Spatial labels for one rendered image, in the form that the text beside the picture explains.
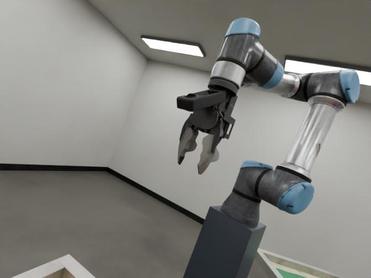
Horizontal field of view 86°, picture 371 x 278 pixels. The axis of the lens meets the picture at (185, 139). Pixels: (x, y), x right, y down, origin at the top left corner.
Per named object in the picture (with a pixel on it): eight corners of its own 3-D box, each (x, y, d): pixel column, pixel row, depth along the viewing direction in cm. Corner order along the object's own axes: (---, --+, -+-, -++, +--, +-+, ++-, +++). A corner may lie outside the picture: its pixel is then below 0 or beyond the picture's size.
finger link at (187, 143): (190, 166, 52) (209, 137, 51) (176, 164, 47) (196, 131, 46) (183, 160, 54) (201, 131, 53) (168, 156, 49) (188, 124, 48)
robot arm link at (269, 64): (256, 68, 62) (233, 48, 56) (291, 63, 53) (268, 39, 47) (248, 91, 62) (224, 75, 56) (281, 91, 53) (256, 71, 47)
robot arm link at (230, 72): (238, 60, 42) (207, 60, 48) (230, 81, 42) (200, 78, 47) (249, 77, 48) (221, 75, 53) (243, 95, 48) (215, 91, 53)
